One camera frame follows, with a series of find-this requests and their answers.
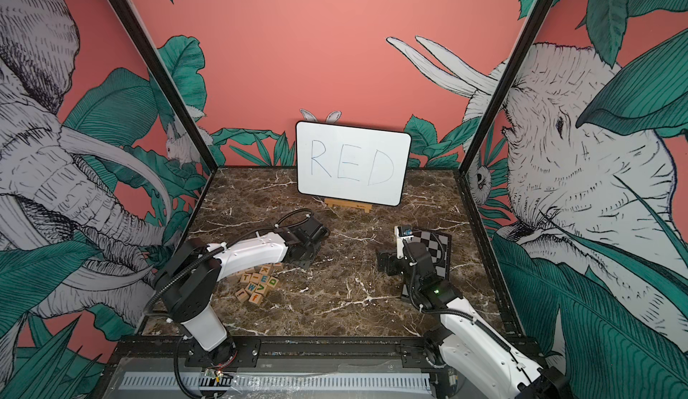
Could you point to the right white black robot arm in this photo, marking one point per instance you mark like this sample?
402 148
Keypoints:
464 341

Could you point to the black frame post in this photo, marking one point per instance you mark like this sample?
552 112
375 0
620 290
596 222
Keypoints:
133 24
520 52

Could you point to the black white checkerboard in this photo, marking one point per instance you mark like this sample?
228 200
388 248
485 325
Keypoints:
439 246

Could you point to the wooden block letter W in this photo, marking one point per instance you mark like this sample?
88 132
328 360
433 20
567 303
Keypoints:
251 288

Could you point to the white dry-erase board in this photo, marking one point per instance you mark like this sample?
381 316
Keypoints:
356 164

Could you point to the left black frame post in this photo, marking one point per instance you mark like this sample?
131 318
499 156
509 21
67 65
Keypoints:
133 24

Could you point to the small wooden easel stand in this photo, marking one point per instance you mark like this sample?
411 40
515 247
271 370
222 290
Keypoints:
366 207

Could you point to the wooden block far left front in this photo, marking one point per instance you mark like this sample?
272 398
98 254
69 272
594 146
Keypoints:
242 295

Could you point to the white slotted cable duct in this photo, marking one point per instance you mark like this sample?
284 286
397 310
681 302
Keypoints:
386 382

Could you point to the right black frame post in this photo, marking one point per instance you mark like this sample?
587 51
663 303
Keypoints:
520 52

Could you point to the wooden block letter V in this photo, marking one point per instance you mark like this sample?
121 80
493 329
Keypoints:
262 289

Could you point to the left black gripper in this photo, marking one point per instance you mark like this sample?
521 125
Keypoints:
305 264

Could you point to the wooden block green letter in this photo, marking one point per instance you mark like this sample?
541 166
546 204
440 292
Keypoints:
272 282

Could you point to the black front mounting rail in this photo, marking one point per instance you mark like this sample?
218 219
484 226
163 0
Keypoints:
412 351

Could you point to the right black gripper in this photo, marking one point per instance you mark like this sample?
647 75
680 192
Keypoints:
382 260

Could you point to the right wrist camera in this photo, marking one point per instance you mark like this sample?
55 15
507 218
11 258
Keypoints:
403 235

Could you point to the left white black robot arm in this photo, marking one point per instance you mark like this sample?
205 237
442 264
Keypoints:
186 284

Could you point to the wooden block orange letter front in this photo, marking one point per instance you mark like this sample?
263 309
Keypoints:
256 299

